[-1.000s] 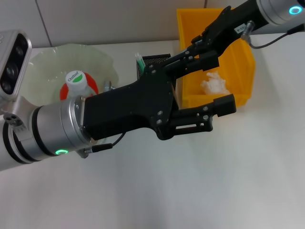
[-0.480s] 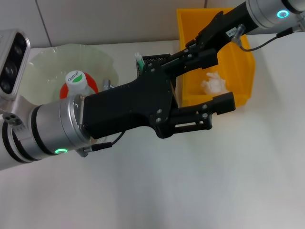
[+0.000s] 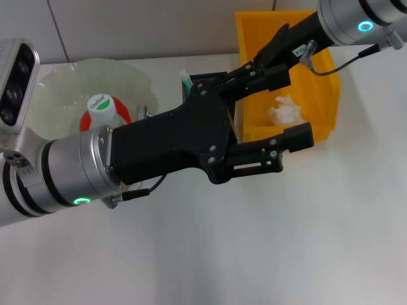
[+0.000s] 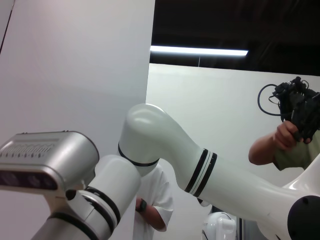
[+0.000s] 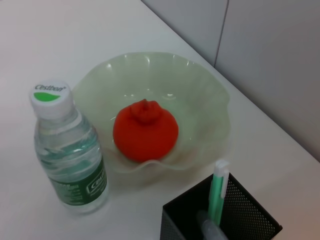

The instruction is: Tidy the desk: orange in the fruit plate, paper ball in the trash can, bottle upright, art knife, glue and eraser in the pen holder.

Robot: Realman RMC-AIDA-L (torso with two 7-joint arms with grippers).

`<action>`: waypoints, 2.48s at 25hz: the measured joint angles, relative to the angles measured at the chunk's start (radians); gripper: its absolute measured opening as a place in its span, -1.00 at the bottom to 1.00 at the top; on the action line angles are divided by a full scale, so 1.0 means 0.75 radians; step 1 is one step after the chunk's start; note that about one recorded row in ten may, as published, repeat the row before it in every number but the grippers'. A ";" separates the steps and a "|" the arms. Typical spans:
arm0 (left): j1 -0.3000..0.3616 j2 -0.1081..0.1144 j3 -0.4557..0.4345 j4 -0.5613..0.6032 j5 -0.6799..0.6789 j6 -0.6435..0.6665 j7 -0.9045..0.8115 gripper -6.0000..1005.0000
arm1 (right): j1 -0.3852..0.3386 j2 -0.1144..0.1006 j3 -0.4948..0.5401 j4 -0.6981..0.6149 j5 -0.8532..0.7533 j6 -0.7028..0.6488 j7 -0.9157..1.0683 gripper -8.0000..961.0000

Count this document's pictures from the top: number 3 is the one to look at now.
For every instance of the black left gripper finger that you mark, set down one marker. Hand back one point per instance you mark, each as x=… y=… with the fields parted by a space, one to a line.
x=276 y=77
x=299 y=136

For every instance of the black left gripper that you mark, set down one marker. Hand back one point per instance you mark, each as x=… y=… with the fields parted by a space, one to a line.
x=171 y=143

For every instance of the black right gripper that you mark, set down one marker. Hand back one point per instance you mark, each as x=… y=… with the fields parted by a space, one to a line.
x=302 y=38

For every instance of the white paper ball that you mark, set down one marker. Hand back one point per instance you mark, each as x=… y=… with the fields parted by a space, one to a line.
x=286 y=111

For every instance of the red-orange toy orange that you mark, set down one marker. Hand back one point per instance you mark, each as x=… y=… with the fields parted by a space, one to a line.
x=122 y=109

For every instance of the mint green utility knife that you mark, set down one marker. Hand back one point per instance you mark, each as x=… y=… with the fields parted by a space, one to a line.
x=187 y=83

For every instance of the clear water bottle green label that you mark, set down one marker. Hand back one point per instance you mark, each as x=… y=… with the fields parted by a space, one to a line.
x=101 y=108

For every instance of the black mesh pen holder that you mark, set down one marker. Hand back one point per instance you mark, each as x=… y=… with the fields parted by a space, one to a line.
x=210 y=76

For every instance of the pale green glass fruit plate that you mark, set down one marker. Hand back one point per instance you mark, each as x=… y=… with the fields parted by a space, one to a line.
x=63 y=89

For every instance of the yellow plastic bin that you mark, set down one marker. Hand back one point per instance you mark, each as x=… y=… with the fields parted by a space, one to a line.
x=318 y=95

